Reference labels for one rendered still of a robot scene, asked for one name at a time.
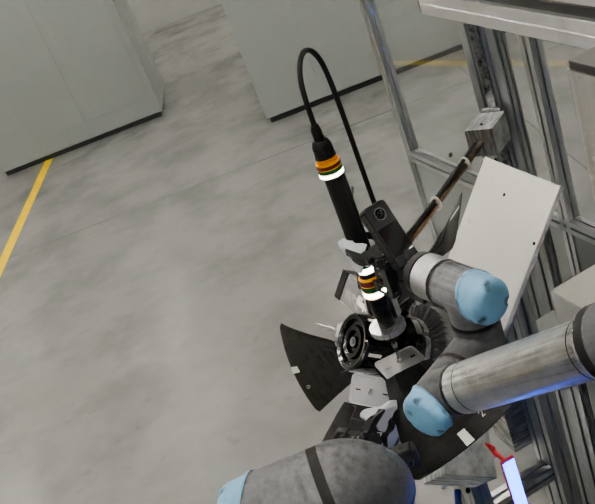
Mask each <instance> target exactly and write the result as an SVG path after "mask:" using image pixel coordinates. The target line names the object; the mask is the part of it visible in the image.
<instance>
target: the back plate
mask: <svg viewBox="0 0 595 504"><path fill-rule="evenodd" d="M563 189H564V187H563V186H560V185H557V184H555V183H552V182H550V181H547V180H545V179H542V178H539V177H537V176H534V175H532V174H529V173H526V172H524V171H521V170H519V169H516V168H513V167H511V166H508V165H506V164H503V163H501V162H498V161H495V160H493V159H490V158H487V157H485V158H484V161H483V163H482V166H481V169H480V172H479V174H478V177H477V180H476V183H475V185H474V188H473V191H472V194H471V196H470V199H469V202H468V205H467V207H466V210H465V213H464V215H463V218H462V221H461V224H460V226H459V229H458V232H457V236H456V241H455V244H454V246H453V249H451V251H450V254H449V257H448V258H449V259H452V260H454V261H457V262H460V263H463V264H465V265H468V266H471V267H473V268H476V269H482V270H484V271H487V272H488V273H490V274H491V275H493V276H495V277H497V278H499V279H501V280H502V281H503V282H504V283H505V284H506V286H507V288H508V291H509V298H508V301H507V303H508V307H507V310H506V312H505V314H504V315H503V316H502V318H501V319H500V320H501V324H502V327H503V331H504V334H505V338H506V335H507V333H508V330H509V327H510V325H511V322H512V320H513V317H514V315H515V312H516V310H517V307H518V304H519V302H520V299H521V297H522V294H523V292H524V289H525V286H526V284H527V281H528V279H529V276H530V274H531V271H532V269H533V266H534V263H535V261H536V258H537V256H538V253H539V251H540V248H541V245H542V243H543V240H544V238H545V235H546V233H547V230H548V228H549V225H550V222H551V220H552V217H553V215H554V212H555V210H556V207H557V205H558V202H559V199H560V197H561V194H562V192H563Z"/></svg>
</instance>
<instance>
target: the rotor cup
mask: <svg viewBox="0 0 595 504"><path fill-rule="evenodd" d="M368 319H374V320H375V319H376V318H375V317H374V315H370V314H364V313H352V314H350V315H349V316H348V317H347V318H346V319H345V320H344V322H343V324H342V326H341V328H340V331H339V334H338V339H337V354H338V359H339V362H340V364H341V366H342V367H343V368H344V369H345V370H348V371H350V372H358V373H365V374H373V375H379V374H378V373H377V372H376V371H375V370H376V369H377V368H376V367H375V363H376V362H377V361H378V360H380V359H383V358H385V357H387V356H389V355H391V354H393V353H395V350H394V348H393V347H392V345H391V343H392V342H387V341H386V340H377V339H374V338H373V337H372V335H371V333H370V331H369V330H368V329H369V327H370V325H371V323H372V322H371V321H369V320H368ZM405 321H406V328H405V330H404V331H403V332H402V333H401V334H400V335H399V336H398V339H397V340H395V341H396V342H397V345H398V347H397V348H398V351H399V350H401V349H403V348H405V347H408V346H413V347H415V348H416V349H417V350H418V351H419V352H420V353H421V354H422V355H423V352H424V338H423V332H422V329H421V327H420V324H419V323H418V321H417V320H416V319H415V318H414V317H412V316H410V315H408V316H407V318H406V319H405ZM353 336H354V337H355V338H356V344H355V346H354V347H351V345H350V339H351V338H352V337H353ZM369 353H371V354H378V355H382V357H381V358H374V357H368V355H369Z"/></svg>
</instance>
